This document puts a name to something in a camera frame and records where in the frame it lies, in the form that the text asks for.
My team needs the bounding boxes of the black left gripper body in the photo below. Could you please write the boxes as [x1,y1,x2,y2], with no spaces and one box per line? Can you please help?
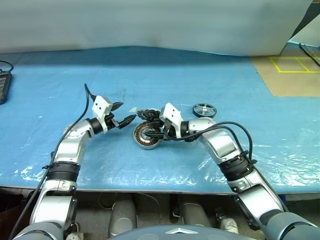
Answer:
[105,112,120,130]

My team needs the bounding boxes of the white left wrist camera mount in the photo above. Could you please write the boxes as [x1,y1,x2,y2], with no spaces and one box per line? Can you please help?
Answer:
[91,95,113,133]

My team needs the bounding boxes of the clear plastic panel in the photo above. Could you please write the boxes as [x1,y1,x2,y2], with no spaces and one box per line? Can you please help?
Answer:
[299,42,320,65]

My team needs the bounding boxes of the white rounded foot piece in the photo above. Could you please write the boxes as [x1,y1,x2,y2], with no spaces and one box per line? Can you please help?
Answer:
[219,217,240,235]

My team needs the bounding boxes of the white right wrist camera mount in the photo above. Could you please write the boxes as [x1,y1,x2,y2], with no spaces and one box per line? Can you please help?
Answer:
[159,102,184,138]

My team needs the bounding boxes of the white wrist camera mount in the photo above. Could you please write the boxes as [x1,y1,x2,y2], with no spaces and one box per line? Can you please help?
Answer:
[91,95,113,133]
[159,102,184,138]

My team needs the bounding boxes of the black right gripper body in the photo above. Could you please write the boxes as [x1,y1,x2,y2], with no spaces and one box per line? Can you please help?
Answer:
[159,119,176,141]

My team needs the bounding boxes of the round motor housing lid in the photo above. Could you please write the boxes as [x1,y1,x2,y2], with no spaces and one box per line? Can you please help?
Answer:
[136,107,161,124]

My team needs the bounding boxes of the white backdrop sheet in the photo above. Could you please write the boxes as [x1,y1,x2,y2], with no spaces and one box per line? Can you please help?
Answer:
[0,0,314,57]

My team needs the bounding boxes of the grey rounded leg cover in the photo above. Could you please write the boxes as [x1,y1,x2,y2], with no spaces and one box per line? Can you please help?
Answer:
[108,197,138,238]
[178,196,214,228]

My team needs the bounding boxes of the black motor rotor cap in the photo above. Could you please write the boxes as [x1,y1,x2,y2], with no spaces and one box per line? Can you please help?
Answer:
[192,102,217,118]

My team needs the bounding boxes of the grey robot torso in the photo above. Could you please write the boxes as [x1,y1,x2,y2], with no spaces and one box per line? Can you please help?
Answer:
[107,223,253,240]

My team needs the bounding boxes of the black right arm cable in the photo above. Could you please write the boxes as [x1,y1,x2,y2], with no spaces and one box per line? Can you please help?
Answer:
[169,121,254,161]

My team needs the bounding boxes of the thin black device cable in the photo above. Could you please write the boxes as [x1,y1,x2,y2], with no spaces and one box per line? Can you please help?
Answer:
[0,59,15,74]

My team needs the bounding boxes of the silver motor housing copper windings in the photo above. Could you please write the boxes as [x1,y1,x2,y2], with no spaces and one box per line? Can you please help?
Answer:
[131,121,165,151]

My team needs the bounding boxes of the black keyboard-like device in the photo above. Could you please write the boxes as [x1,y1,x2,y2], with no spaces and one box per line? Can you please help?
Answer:
[0,71,13,105]

